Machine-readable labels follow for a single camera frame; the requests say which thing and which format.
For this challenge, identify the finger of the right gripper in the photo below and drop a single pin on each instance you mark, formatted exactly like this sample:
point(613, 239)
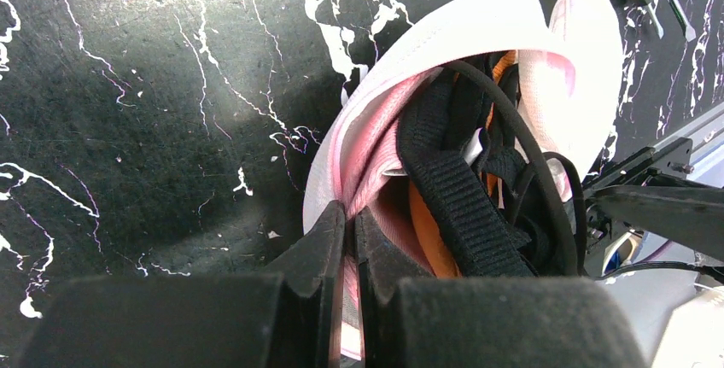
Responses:
point(690, 216)

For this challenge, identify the orange black bra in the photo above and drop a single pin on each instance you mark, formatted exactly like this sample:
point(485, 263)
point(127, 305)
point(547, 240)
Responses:
point(480, 207)

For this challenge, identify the white round mesh laundry bag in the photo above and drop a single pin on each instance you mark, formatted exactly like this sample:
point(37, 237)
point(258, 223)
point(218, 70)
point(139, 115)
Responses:
point(571, 67)

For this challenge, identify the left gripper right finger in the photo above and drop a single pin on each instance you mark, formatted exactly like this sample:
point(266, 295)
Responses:
point(409, 319)

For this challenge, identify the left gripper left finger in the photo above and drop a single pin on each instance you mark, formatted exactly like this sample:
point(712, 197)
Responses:
point(286, 315)

